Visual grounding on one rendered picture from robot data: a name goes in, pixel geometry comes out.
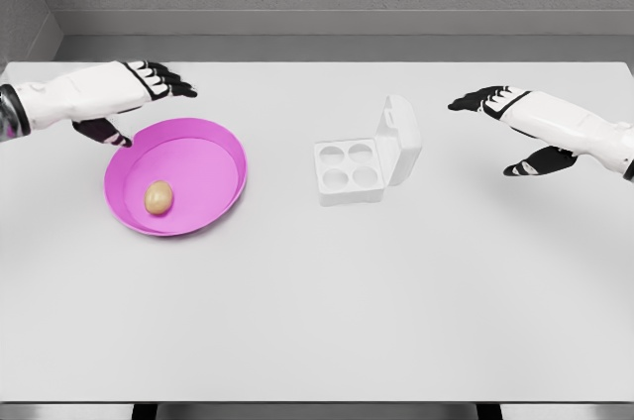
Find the pink round plate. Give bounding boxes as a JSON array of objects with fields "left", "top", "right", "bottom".
[{"left": 103, "top": 116, "right": 249, "bottom": 239}]

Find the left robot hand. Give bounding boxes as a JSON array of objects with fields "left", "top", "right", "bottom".
[{"left": 63, "top": 59, "right": 199, "bottom": 149}]

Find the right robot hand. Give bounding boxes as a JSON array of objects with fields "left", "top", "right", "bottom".
[{"left": 447, "top": 85, "right": 595, "bottom": 177}]

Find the beige egg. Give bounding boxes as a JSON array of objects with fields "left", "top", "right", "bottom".
[{"left": 144, "top": 179, "right": 175, "bottom": 217}]

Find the white egg box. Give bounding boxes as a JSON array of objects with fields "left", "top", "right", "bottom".
[{"left": 312, "top": 94, "right": 424, "bottom": 208}]

